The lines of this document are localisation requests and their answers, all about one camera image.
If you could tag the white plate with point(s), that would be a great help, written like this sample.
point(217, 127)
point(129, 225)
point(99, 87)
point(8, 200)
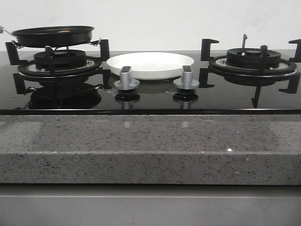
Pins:
point(150, 65)

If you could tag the black frying pan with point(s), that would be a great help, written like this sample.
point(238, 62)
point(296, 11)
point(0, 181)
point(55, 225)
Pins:
point(48, 36)

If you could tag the black glass cooktop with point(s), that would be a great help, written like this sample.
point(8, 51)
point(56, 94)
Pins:
point(96, 95)

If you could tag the left silver stove knob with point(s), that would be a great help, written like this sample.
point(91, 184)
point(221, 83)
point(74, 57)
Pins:
point(126, 82)

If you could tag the silver stove knob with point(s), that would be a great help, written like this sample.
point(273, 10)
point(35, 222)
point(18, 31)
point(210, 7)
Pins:
point(186, 80)
point(126, 82)

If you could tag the right silver stove knob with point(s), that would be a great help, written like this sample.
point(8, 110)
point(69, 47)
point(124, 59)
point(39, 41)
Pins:
point(186, 80)

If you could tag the left black gas burner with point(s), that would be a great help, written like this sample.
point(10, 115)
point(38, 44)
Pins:
point(61, 59)

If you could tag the black gas burner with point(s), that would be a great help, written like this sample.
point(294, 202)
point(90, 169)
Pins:
point(250, 58)
point(61, 59)

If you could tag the right black gas burner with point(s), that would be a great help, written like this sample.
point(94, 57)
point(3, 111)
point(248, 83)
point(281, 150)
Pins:
point(250, 58)

